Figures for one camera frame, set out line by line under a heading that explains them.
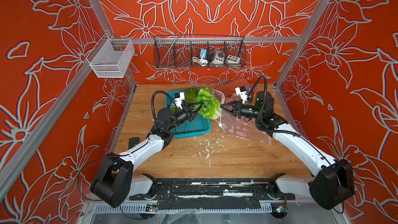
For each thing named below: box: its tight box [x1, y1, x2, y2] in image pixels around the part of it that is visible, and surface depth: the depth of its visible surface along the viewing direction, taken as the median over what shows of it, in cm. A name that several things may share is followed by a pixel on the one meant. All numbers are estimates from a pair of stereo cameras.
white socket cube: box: [226, 54, 241, 64], surface depth 96 cm
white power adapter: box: [210, 49, 225, 65], surface depth 93 cm
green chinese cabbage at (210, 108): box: [194, 87, 221, 121], surface depth 68 cm
